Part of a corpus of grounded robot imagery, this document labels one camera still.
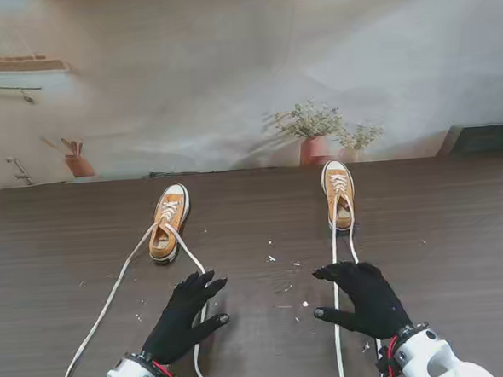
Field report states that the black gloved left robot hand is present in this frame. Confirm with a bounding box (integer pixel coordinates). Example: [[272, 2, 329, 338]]
[[136, 269, 234, 367]]

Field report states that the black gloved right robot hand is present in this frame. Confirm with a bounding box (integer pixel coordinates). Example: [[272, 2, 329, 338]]
[[310, 258, 415, 346]]

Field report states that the printed kitchen backdrop cloth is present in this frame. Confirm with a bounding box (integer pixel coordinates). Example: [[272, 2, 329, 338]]
[[0, 0, 503, 190]]

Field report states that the red right wrist cable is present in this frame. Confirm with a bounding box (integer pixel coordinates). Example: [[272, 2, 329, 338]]
[[384, 335, 403, 377]]

